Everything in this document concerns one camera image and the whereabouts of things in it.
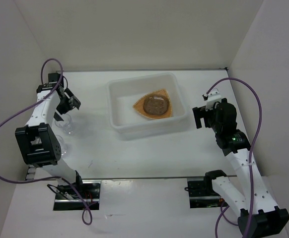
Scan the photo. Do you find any woven bamboo fan tray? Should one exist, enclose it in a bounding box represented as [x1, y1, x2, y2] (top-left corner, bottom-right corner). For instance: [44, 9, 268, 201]
[133, 89, 173, 119]

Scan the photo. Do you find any smoky glass plate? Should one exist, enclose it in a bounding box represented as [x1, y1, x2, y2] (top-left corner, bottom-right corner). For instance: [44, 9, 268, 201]
[143, 94, 169, 116]

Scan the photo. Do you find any translucent white plastic bin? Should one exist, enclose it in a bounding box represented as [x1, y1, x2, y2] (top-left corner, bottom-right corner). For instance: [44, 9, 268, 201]
[107, 72, 188, 138]

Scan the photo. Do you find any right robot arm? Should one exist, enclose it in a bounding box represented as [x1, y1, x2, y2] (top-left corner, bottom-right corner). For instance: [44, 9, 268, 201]
[192, 99, 289, 238]

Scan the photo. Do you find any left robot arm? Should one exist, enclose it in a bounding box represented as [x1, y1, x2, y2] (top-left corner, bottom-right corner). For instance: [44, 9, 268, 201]
[15, 72, 84, 198]

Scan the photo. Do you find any small clear glass dish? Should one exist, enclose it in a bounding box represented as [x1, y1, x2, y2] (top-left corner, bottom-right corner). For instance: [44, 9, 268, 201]
[56, 135, 68, 156]

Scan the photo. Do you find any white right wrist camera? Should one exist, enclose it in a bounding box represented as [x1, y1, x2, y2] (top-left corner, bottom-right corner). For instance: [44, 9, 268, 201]
[202, 88, 222, 111]

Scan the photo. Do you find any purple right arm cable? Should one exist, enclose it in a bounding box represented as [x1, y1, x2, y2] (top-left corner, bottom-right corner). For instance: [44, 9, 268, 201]
[215, 77, 262, 238]

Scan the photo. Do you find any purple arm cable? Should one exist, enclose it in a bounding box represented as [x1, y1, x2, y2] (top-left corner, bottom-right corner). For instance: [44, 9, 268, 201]
[0, 58, 99, 226]
[215, 77, 262, 238]

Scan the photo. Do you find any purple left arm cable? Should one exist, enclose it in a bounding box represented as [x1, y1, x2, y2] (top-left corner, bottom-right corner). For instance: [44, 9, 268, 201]
[0, 58, 99, 226]

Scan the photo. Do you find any aluminium table edge rail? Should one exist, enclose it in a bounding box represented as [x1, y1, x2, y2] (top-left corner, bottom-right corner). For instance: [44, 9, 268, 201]
[25, 70, 63, 180]

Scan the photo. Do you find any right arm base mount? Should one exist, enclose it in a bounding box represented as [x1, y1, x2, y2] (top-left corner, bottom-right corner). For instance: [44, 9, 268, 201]
[184, 177, 224, 209]

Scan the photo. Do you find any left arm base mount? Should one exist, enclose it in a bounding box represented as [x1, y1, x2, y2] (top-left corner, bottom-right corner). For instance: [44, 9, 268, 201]
[47, 179, 102, 211]

